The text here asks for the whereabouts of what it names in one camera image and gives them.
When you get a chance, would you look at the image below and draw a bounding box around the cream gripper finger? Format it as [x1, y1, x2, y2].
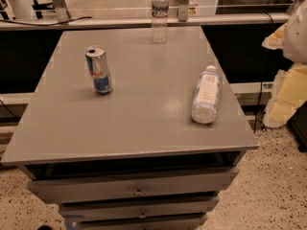
[263, 63, 307, 128]
[262, 24, 286, 50]

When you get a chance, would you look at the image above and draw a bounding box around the Red Bull can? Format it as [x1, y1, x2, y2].
[84, 45, 112, 94]

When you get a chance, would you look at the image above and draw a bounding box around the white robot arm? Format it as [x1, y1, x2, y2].
[262, 0, 307, 128]

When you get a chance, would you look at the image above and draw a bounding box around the lying clear plastic bottle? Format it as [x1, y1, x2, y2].
[191, 65, 221, 124]

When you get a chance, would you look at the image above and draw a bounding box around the upright clear water bottle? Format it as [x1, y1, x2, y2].
[152, 0, 169, 43]

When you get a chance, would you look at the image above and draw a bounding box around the middle grey drawer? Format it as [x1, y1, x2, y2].
[59, 195, 219, 221]

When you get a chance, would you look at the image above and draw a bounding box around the grey drawer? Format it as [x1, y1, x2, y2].
[78, 214, 207, 230]
[59, 195, 219, 221]
[28, 167, 239, 204]

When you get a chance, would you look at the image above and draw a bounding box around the bottom grey drawer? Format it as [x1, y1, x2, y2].
[78, 214, 207, 230]

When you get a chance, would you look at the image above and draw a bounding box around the grey metal railing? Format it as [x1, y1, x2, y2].
[0, 12, 290, 32]

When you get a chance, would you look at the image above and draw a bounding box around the top grey drawer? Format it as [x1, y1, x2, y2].
[28, 167, 239, 204]

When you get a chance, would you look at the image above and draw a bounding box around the black hanging cable right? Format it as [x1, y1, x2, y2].
[253, 12, 276, 134]

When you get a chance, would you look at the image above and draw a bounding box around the black cable on rail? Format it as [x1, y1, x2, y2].
[0, 15, 94, 27]

